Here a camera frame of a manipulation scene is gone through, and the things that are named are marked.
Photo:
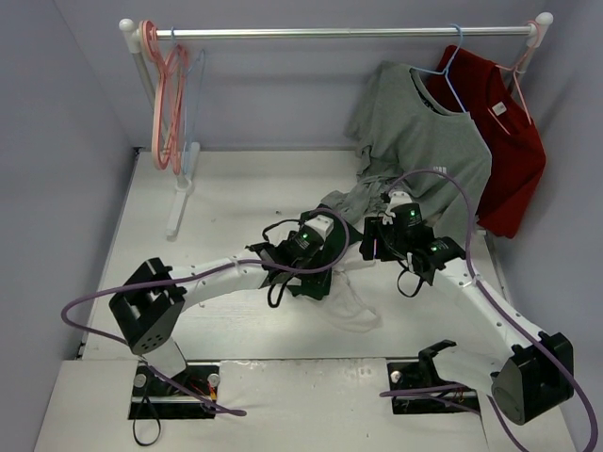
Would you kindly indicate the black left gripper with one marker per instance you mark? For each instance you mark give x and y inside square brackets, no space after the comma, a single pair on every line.
[314,285]

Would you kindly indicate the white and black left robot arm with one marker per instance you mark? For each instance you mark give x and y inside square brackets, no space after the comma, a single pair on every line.
[147,316]

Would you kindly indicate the blue hanger with grey shirt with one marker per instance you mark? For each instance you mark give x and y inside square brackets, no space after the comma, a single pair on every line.
[444,73]

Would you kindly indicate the red t-shirt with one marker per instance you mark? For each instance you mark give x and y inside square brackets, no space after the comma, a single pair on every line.
[518,155]

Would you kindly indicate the pink hanger with red shirt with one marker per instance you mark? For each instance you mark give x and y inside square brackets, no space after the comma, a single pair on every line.
[519,68]

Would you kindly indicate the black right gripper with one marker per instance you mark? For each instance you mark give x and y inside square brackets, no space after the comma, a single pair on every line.
[372,240]

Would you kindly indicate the pink hanger bundle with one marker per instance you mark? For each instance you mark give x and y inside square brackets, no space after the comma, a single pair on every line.
[170,89]

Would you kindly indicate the grey t-shirt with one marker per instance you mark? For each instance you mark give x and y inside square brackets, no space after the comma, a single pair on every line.
[400,129]

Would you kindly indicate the white and green t-shirt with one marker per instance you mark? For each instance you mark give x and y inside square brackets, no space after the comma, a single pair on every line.
[343,308]

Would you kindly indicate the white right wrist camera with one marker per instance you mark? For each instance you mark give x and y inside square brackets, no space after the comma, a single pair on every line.
[398,198]

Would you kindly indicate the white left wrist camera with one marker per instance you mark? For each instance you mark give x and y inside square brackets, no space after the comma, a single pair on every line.
[320,224]

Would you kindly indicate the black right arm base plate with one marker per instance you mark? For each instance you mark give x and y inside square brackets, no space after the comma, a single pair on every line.
[423,396]

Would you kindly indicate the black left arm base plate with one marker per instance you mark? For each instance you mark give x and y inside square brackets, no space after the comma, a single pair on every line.
[153,398]

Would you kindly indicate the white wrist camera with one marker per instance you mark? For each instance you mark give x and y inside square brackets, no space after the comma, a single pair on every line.
[398,198]
[320,224]

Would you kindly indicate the silver and white clothes rack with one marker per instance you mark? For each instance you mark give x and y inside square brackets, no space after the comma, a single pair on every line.
[184,186]

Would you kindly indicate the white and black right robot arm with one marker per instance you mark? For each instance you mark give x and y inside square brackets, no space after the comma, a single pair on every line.
[528,371]

